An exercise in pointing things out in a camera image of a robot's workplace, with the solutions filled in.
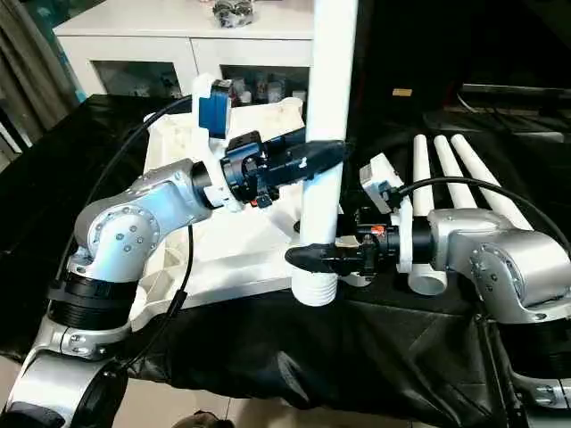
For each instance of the white plastic table leg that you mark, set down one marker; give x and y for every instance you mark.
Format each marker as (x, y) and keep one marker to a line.
(488, 178)
(330, 89)
(456, 178)
(421, 178)

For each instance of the white plastic table top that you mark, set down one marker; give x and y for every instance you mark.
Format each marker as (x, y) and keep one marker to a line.
(232, 249)

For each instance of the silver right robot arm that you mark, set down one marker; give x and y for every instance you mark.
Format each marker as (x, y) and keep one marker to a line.
(490, 249)

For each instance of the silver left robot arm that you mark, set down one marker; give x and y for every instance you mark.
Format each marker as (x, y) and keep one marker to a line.
(120, 223)

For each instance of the black work mat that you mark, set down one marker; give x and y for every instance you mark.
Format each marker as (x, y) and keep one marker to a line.
(312, 356)

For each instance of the small beige label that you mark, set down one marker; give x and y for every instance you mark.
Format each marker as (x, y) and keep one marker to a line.
(401, 92)

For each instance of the clear bag of dark parts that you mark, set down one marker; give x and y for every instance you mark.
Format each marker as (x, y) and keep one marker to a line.
(234, 11)

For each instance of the white cabinet with glass doors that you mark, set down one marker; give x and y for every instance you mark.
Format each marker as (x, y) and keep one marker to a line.
(156, 49)

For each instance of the black low shelf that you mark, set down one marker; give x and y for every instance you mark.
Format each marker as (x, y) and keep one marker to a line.
(513, 96)

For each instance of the grey curtain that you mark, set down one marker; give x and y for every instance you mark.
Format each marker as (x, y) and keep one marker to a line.
(31, 67)

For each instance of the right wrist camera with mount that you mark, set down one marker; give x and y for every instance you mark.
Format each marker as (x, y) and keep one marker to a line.
(374, 183)

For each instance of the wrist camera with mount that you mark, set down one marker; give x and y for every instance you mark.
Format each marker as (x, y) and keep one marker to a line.
(374, 183)
(214, 111)

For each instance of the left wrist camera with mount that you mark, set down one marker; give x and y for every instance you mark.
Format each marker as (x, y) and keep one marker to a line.
(214, 111)

